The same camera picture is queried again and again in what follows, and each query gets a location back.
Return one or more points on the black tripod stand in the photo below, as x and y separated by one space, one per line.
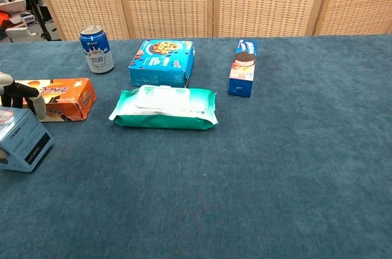
38 17

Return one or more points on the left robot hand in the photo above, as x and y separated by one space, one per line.
33 99

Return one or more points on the blue and white can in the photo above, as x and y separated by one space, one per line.
97 54

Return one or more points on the green wet wipes pack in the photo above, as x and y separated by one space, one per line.
165 109

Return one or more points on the white cardboard box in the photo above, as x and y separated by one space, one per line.
12 5

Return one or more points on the blue sandwich cookie box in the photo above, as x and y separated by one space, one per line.
243 69

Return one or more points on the blue table cloth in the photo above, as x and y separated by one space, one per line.
245 179

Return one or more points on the orange cloth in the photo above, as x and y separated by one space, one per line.
5 18

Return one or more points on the flat white box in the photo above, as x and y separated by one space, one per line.
20 31

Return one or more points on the light blue cardboard box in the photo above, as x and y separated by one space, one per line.
24 139

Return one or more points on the orange snack box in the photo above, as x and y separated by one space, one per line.
67 96

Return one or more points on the small blue white box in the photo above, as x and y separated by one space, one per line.
29 19

